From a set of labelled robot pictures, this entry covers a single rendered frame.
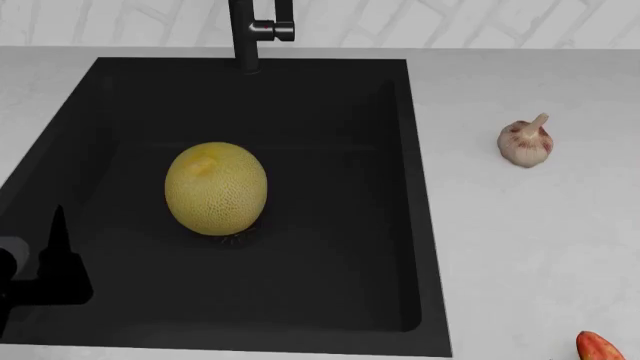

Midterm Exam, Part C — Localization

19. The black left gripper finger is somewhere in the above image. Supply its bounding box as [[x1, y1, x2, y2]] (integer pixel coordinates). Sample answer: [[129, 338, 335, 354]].
[[39, 204, 81, 275]]

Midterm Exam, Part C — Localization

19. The black kitchen sink basin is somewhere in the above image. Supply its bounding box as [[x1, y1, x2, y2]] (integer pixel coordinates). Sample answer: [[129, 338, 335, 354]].
[[0, 56, 454, 358]]

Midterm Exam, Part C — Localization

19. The yellow netted melon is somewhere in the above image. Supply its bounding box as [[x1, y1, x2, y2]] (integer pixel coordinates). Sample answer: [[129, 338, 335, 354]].
[[164, 141, 269, 237]]

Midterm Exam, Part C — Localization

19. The black kitchen faucet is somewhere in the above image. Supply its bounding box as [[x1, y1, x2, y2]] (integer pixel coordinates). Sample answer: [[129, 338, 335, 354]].
[[227, 0, 296, 75]]

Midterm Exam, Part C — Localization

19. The white purple garlic bulb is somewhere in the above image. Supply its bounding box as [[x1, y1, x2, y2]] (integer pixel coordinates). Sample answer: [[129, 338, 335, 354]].
[[496, 112, 555, 169]]

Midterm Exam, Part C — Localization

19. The red-orange fruit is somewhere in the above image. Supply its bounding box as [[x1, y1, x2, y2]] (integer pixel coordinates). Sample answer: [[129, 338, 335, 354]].
[[575, 330, 627, 360]]

